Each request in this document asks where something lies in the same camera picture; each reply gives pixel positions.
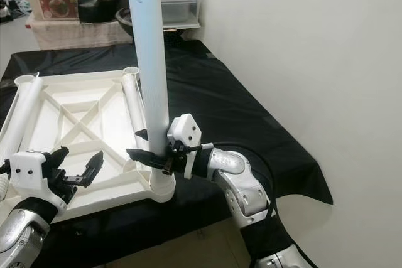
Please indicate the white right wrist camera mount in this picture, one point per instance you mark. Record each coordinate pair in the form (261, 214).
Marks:
(185, 130)

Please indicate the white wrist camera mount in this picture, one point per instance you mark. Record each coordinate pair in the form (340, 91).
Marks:
(28, 167)
(185, 130)

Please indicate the clear plastic storage box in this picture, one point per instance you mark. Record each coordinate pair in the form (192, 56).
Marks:
(185, 7)

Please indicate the beige covered low bench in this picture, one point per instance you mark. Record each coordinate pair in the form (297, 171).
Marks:
(75, 36)

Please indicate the black wok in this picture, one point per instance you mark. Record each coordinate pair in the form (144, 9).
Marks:
(182, 32)

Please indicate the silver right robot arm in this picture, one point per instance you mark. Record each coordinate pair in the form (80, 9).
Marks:
(239, 192)

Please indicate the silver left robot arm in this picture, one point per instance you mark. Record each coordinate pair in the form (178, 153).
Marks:
(19, 243)

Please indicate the black tablecloth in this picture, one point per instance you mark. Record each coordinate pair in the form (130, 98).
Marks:
(226, 105)

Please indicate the white plastic children table top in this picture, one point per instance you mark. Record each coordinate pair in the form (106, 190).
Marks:
(63, 142)

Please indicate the red printed food box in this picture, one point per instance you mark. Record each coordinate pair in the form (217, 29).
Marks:
(59, 1)

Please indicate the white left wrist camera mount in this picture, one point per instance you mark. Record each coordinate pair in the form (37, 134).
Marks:
(28, 167)

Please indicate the small floor appliance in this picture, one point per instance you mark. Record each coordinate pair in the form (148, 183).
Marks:
(5, 9)

